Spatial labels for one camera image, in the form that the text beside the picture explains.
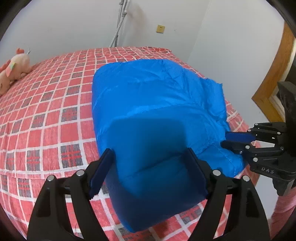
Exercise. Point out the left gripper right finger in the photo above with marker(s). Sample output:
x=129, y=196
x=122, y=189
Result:
x=233, y=210

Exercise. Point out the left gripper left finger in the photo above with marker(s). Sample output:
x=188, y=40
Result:
x=50, y=219

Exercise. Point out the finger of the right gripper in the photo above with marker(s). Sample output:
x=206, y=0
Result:
x=249, y=152
x=266, y=132

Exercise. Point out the blue puffer jacket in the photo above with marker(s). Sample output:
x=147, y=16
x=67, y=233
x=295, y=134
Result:
x=149, y=112

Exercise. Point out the pink sleeved forearm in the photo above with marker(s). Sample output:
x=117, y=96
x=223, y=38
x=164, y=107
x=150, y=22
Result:
x=282, y=211

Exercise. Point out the pink unicorn plush toy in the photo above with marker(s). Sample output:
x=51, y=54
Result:
x=14, y=69

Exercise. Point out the yellow wall socket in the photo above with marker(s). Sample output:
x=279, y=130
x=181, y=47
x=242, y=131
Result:
x=160, y=29

